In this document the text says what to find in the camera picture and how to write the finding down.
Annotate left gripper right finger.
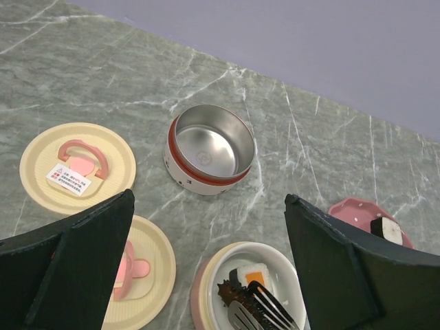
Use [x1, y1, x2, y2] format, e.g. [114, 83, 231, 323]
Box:
[285, 195, 439, 329]

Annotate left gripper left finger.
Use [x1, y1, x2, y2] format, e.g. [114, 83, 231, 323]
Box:
[1, 189, 135, 329]

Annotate white sushi piece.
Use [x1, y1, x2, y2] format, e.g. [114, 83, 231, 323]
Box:
[370, 217, 404, 245]

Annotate metal tongs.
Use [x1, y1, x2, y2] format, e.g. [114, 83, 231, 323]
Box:
[227, 280, 299, 329]

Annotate orange topped sushi piece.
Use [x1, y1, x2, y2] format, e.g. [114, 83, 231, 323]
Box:
[229, 263, 274, 294]

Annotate dark brown food piece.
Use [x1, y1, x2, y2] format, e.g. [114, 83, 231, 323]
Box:
[217, 280, 263, 322]

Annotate pink lunch box tier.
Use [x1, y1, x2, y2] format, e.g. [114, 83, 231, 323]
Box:
[190, 242, 307, 329]

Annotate steel lunch box bowl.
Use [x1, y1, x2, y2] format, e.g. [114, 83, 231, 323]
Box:
[164, 104, 256, 196]

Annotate pink scalloped plate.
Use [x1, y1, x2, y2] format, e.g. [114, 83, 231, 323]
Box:
[328, 197, 414, 249]

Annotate cream lid with pink handle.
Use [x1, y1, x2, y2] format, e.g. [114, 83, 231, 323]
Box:
[102, 215, 176, 329]

